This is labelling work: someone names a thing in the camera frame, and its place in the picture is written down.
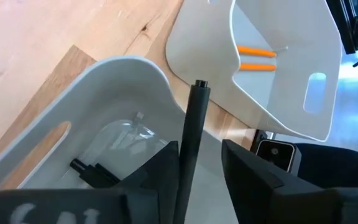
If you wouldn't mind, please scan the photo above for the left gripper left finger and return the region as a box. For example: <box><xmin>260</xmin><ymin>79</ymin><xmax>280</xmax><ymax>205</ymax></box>
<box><xmin>0</xmin><ymin>141</ymin><xmax>180</xmax><ymax>224</ymax></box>

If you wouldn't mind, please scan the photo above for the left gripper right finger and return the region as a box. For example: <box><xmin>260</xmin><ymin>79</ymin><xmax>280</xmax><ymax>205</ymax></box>
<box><xmin>221</xmin><ymin>139</ymin><xmax>358</xmax><ymax>224</ymax></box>

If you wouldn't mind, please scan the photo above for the black pen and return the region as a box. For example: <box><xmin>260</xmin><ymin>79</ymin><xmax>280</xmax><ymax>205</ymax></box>
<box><xmin>172</xmin><ymin>79</ymin><xmax>211</xmax><ymax>224</ymax></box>
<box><xmin>69</xmin><ymin>157</ymin><xmax>117</xmax><ymax>189</ymax></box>

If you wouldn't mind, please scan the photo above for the orange pencil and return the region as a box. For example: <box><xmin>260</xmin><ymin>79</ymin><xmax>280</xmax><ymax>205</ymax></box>
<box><xmin>239</xmin><ymin>62</ymin><xmax>277</xmax><ymax>72</ymax></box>
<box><xmin>237</xmin><ymin>45</ymin><xmax>278</xmax><ymax>58</ymax></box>

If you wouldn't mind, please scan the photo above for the white plastic bin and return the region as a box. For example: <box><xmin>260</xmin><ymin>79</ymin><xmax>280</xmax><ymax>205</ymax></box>
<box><xmin>0</xmin><ymin>55</ymin><xmax>241</xmax><ymax>224</ymax></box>
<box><xmin>165</xmin><ymin>0</ymin><xmax>344</xmax><ymax>142</ymax></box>

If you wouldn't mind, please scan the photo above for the table-level camera box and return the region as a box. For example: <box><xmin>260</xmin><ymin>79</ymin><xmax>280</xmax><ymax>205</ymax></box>
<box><xmin>255</xmin><ymin>139</ymin><xmax>303</xmax><ymax>175</ymax></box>

